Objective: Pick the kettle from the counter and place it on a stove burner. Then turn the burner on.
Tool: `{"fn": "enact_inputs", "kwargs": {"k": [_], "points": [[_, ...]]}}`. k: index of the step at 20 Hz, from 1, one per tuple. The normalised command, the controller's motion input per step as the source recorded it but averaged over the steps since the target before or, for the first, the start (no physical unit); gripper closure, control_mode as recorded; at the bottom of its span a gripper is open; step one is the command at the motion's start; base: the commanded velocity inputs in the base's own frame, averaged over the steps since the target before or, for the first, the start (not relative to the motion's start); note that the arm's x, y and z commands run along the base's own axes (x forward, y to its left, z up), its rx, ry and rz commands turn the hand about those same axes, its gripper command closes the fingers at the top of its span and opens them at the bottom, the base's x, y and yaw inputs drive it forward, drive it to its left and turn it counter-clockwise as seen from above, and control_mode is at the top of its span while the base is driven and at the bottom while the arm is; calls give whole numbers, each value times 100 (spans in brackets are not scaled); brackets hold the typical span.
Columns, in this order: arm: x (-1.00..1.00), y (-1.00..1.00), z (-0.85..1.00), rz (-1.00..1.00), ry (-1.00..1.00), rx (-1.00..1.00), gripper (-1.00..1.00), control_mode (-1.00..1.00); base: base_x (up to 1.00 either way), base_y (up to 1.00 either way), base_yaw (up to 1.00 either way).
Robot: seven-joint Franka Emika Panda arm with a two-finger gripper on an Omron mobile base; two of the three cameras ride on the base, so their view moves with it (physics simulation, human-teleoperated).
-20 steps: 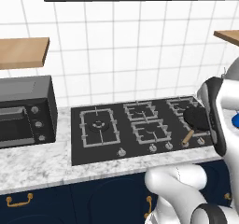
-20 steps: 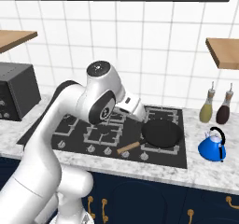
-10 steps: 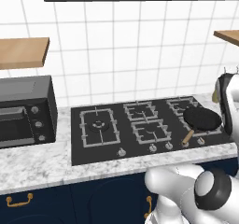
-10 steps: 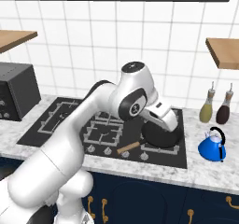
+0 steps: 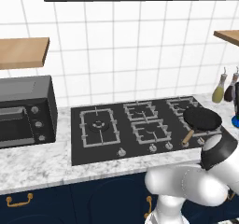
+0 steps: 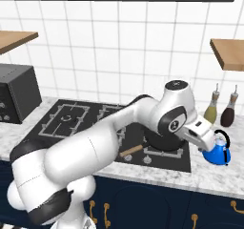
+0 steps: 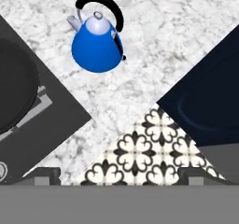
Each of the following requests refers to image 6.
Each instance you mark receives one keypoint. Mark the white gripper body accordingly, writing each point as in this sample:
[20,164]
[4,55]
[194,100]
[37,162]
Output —
[205,140]

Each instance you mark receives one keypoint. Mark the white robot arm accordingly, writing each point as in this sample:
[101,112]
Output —
[79,150]

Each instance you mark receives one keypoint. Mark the olive green oil bottle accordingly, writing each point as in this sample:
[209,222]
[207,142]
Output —
[210,112]

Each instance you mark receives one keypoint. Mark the dark brown vinegar bottle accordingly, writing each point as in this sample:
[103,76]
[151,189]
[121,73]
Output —
[227,116]

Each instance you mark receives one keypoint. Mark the silver hob knob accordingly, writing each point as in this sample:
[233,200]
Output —
[128,157]
[147,159]

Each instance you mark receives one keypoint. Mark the navy blue cupboard door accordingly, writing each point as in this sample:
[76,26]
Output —
[4,182]
[146,204]
[216,213]

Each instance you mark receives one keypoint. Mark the black gas hob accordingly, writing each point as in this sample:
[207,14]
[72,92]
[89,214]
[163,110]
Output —
[63,118]

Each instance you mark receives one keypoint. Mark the black toaster oven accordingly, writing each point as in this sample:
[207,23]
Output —
[17,93]

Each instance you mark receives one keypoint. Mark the wooden wall shelf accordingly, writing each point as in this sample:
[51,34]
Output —
[230,53]
[14,38]

